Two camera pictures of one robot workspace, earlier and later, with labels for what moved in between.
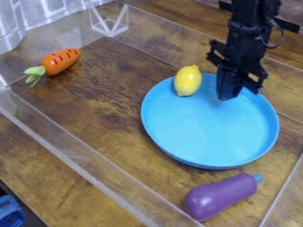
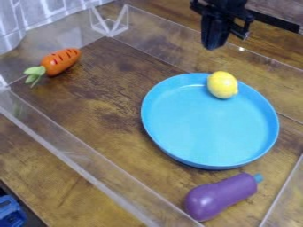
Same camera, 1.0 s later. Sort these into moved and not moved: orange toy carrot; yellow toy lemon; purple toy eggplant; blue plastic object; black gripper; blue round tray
Moved: yellow toy lemon; black gripper
Not moved: purple toy eggplant; blue plastic object; blue round tray; orange toy carrot
